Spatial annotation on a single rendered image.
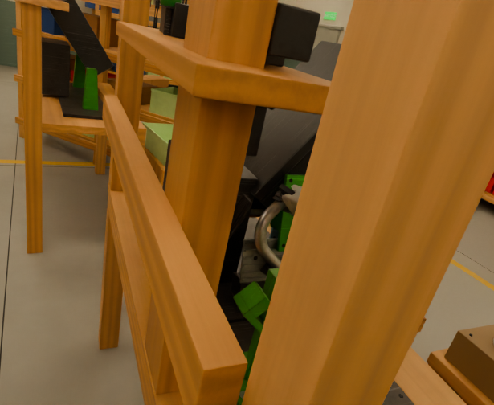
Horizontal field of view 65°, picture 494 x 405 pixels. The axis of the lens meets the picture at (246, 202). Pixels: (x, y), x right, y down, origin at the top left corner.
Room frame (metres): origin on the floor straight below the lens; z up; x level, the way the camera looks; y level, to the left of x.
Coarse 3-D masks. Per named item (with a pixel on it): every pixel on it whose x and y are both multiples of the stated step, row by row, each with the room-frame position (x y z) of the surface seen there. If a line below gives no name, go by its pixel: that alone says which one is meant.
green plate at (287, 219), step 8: (288, 176) 0.97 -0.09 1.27; (296, 176) 0.99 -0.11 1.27; (304, 176) 1.00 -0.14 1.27; (288, 184) 0.97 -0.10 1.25; (296, 184) 0.98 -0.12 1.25; (280, 216) 0.95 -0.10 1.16; (288, 216) 0.96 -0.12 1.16; (272, 224) 1.00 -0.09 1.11; (280, 224) 0.94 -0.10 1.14; (288, 224) 0.95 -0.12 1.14; (280, 232) 0.94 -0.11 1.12; (288, 232) 0.95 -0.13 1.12; (280, 240) 0.93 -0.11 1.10; (280, 248) 0.93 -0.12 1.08
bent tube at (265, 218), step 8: (272, 208) 0.90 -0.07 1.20; (280, 208) 0.91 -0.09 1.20; (264, 216) 0.89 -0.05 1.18; (272, 216) 0.90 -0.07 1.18; (256, 224) 0.89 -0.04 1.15; (264, 224) 0.88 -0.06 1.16; (256, 232) 0.88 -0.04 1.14; (264, 232) 0.88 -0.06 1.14; (256, 240) 0.87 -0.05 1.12; (264, 240) 0.88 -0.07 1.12; (264, 248) 0.87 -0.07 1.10; (264, 256) 0.87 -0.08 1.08; (272, 256) 0.88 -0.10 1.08; (272, 264) 0.88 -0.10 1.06
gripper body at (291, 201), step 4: (292, 188) 0.86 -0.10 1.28; (296, 188) 0.85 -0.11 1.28; (300, 188) 0.84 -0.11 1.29; (296, 192) 0.83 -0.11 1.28; (284, 196) 0.85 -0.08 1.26; (288, 196) 0.84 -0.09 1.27; (292, 196) 0.83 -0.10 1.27; (296, 196) 0.82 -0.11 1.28; (284, 200) 0.85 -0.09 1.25; (288, 200) 0.83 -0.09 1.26; (292, 200) 0.82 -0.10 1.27; (296, 200) 0.81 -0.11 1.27; (288, 204) 0.84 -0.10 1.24; (292, 204) 0.82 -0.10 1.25; (296, 204) 0.80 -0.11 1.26; (288, 208) 0.86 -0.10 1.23; (292, 208) 0.83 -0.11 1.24; (292, 212) 0.85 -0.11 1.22
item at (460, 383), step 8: (432, 352) 0.93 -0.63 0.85; (440, 352) 0.94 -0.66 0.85; (432, 360) 0.92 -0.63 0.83; (440, 360) 0.91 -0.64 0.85; (440, 368) 0.89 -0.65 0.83; (448, 368) 0.88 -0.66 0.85; (456, 368) 0.89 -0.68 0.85; (448, 376) 0.87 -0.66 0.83; (456, 376) 0.85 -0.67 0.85; (464, 376) 0.86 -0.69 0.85; (456, 384) 0.85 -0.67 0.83; (464, 384) 0.83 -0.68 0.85; (472, 384) 0.84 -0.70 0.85; (464, 392) 0.82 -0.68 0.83; (472, 392) 0.81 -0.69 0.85; (480, 392) 0.81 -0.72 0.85; (472, 400) 0.80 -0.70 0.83; (480, 400) 0.79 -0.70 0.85; (488, 400) 0.79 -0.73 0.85
